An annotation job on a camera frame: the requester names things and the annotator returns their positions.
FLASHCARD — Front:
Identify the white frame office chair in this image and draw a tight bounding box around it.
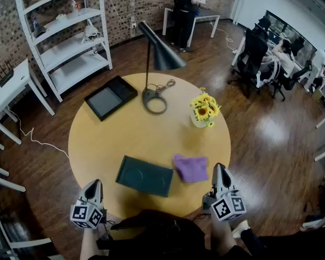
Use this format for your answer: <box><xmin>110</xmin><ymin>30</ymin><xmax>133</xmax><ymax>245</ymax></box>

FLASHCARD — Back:
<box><xmin>258</xmin><ymin>57</ymin><xmax>287</xmax><ymax>102</ymax></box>

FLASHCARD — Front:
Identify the black lamp cable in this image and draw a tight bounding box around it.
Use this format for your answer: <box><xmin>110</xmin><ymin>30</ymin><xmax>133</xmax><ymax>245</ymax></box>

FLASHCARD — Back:
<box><xmin>147</xmin><ymin>79</ymin><xmax>177</xmax><ymax>94</ymax></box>

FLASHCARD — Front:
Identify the white extension cable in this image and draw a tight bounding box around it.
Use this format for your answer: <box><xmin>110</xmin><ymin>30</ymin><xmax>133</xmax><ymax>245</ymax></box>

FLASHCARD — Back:
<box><xmin>209</xmin><ymin>19</ymin><xmax>238</xmax><ymax>55</ymax></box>

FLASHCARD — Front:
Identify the red label plastic bottle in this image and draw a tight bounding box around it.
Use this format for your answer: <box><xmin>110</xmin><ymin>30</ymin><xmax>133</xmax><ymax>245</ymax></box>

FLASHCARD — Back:
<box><xmin>70</xmin><ymin>0</ymin><xmax>82</xmax><ymax>16</ymax></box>

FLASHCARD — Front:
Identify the white metal shelving unit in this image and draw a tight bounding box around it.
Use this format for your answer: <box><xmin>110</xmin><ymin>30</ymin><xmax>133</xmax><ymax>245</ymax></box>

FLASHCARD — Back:
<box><xmin>13</xmin><ymin>0</ymin><xmax>113</xmax><ymax>103</ymax></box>

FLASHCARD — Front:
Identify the white helmet-like object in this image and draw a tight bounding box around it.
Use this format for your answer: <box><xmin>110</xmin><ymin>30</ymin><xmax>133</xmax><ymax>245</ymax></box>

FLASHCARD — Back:
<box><xmin>81</xmin><ymin>24</ymin><xmax>104</xmax><ymax>44</ymax></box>

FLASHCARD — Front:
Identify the person's right forearm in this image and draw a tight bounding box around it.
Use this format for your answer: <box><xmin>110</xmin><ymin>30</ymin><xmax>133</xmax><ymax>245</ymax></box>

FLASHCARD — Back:
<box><xmin>210</xmin><ymin>218</ymin><xmax>238</xmax><ymax>254</ymax></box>

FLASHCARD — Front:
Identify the white floor cable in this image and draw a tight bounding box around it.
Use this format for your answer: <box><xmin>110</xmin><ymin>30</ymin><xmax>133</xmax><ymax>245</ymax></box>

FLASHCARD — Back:
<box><xmin>7</xmin><ymin>106</ymin><xmax>70</xmax><ymax>159</ymax></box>

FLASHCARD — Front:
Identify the white flower vase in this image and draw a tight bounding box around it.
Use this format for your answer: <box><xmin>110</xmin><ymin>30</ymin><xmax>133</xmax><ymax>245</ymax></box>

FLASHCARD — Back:
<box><xmin>190</xmin><ymin>114</ymin><xmax>211</xmax><ymax>129</ymax></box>

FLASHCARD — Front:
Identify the small white side table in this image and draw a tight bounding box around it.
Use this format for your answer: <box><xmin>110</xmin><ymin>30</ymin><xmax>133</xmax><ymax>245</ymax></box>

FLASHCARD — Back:
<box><xmin>0</xmin><ymin>58</ymin><xmax>56</xmax><ymax>146</ymax></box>

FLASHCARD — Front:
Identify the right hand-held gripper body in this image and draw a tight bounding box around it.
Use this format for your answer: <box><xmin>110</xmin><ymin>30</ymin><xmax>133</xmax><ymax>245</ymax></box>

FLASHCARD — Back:
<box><xmin>202</xmin><ymin>190</ymin><xmax>246</xmax><ymax>222</ymax></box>

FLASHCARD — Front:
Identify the person's left forearm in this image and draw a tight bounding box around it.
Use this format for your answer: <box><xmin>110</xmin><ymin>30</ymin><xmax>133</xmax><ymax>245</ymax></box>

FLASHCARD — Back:
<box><xmin>79</xmin><ymin>227</ymin><xmax>111</xmax><ymax>260</ymax></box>

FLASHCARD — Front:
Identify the black router with antennas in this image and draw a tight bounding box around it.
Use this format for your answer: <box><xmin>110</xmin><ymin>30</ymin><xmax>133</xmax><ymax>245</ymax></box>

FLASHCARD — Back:
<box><xmin>0</xmin><ymin>60</ymin><xmax>15</xmax><ymax>88</ymax></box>

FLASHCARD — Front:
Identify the person's white shoe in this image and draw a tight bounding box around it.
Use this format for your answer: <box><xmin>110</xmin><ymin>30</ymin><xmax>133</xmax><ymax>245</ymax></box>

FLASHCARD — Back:
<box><xmin>232</xmin><ymin>219</ymin><xmax>251</xmax><ymax>239</ymax></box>

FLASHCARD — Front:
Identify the dark green tray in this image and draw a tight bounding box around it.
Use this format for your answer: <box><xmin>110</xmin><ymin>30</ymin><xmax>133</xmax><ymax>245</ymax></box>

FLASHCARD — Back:
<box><xmin>115</xmin><ymin>155</ymin><xmax>174</xmax><ymax>198</ymax></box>

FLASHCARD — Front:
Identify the black dome object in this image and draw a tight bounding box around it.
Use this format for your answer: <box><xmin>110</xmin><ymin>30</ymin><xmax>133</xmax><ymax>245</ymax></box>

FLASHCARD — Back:
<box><xmin>32</xmin><ymin>25</ymin><xmax>48</xmax><ymax>39</ymax></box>

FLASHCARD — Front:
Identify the person's black upper clothing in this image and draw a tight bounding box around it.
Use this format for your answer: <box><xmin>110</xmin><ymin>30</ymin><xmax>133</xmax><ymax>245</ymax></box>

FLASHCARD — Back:
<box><xmin>109</xmin><ymin>209</ymin><xmax>206</xmax><ymax>260</ymax></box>

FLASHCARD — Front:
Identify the black compartment tray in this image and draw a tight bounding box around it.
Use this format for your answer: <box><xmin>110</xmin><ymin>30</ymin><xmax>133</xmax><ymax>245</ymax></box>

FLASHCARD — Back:
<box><xmin>83</xmin><ymin>75</ymin><xmax>139</xmax><ymax>122</ymax></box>

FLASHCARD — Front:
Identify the person's black trouser leg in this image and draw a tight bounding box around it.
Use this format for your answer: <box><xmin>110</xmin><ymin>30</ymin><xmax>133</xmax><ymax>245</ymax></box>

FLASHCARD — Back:
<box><xmin>239</xmin><ymin>227</ymin><xmax>325</xmax><ymax>260</ymax></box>

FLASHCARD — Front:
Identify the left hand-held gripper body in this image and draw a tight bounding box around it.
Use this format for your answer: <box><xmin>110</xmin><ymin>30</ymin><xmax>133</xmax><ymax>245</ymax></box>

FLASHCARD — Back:
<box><xmin>69</xmin><ymin>196</ymin><xmax>108</xmax><ymax>230</ymax></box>

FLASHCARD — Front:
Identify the black box with cables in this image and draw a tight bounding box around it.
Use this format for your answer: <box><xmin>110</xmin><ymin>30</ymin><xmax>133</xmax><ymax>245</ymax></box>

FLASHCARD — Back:
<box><xmin>96</xmin><ymin>231</ymin><xmax>115</xmax><ymax>252</ymax></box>

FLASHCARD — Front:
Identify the black desk lamp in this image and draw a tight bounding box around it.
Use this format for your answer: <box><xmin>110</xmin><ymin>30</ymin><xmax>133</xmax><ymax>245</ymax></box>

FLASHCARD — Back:
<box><xmin>137</xmin><ymin>21</ymin><xmax>187</xmax><ymax>115</ymax></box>

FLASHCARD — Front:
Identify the black office chair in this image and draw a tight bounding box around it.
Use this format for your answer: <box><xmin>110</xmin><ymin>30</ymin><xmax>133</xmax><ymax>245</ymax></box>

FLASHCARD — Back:
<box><xmin>227</xmin><ymin>28</ymin><xmax>269</xmax><ymax>99</ymax></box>

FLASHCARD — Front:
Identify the yellow sunflower bouquet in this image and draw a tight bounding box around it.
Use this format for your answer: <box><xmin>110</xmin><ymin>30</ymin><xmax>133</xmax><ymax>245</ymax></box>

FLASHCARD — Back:
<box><xmin>189</xmin><ymin>87</ymin><xmax>222</xmax><ymax>128</ymax></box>

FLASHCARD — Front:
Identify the purple cloth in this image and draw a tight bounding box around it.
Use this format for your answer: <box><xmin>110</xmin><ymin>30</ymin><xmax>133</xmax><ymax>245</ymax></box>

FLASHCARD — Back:
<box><xmin>173</xmin><ymin>153</ymin><xmax>209</xmax><ymax>183</ymax></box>

